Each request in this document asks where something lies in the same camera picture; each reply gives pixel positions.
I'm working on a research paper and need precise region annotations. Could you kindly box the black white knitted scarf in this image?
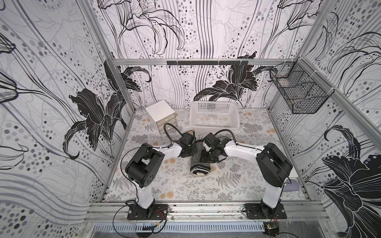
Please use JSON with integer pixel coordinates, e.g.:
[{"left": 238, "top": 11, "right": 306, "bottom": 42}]
[{"left": 190, "top": 140, "right": 211, "bottom": 177}]

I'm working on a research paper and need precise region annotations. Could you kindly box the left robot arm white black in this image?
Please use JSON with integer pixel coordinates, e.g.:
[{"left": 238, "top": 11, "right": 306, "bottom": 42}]
[{"left": 125, "top": 131, "right": 195, "bottom": 209}]

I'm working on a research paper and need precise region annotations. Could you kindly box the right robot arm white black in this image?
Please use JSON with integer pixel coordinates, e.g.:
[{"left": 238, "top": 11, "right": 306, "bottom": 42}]
[{"left": 200, "top": 133, "right": 293, "bottom": 211}]

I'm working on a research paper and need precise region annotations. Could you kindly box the white plastic perforated basket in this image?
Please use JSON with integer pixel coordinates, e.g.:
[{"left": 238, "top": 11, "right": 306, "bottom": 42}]
[{"left": 189, "top": 101, "right": 240, "bottom": 132}]

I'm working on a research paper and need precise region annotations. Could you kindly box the small white drawer cabinet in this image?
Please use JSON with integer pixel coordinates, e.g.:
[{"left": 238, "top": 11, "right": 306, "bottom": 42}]
[{"left": 145, "top": 100, "right": 177, "bottom": 134}]

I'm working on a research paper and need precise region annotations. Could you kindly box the white and grey box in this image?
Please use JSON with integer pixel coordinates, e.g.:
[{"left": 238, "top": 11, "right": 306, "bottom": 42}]
[{"left": 283, "top": 168, "right": 301, "bottom": 192}]

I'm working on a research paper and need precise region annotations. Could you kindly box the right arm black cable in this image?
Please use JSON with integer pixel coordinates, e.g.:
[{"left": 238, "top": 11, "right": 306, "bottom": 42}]
[{"left": 214, "top": 128, "right": 238, "bottom": 145}]

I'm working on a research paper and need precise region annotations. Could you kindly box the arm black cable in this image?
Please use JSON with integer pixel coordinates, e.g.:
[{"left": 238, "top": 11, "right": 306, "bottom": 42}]
[
  {"left": 163, "top": 122, "right": 184, "bottom": 145},
  {"left": 214, "top": 128, "right": 238, "bottom": 145}
]

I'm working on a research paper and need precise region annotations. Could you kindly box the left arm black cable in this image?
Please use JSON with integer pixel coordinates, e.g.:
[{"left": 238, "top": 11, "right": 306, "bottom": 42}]
[{"left": 163, "top": 122, "right": 184, "bottom": 145}]

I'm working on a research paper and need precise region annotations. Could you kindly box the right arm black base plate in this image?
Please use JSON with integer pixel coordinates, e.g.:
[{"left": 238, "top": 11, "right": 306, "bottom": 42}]
[{"left": 242, "top": 203, "right": 287, "bottom": 220}]

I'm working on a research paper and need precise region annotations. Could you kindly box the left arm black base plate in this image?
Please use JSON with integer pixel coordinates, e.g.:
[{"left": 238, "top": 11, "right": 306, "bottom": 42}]
[{"left": 127, "top": 204, "right": 170, "bottom": 221}]

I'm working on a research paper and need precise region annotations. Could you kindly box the black bar on rail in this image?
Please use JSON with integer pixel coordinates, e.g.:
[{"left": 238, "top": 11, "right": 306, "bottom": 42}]
[{"left": 166, "top": 60, "right": 249, "bottom": 65}]

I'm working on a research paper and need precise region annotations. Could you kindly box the white slotted cable duct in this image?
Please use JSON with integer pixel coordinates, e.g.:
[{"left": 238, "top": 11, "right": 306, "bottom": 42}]
[{"left": 93, "top": 222, "right": 265, "bottom": 233}]

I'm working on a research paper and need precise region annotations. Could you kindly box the black wire wall basket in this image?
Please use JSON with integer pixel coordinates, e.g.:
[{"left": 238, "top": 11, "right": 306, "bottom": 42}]
[{"left": 269, "top": 61, "right": 334, "bottom": 114}]

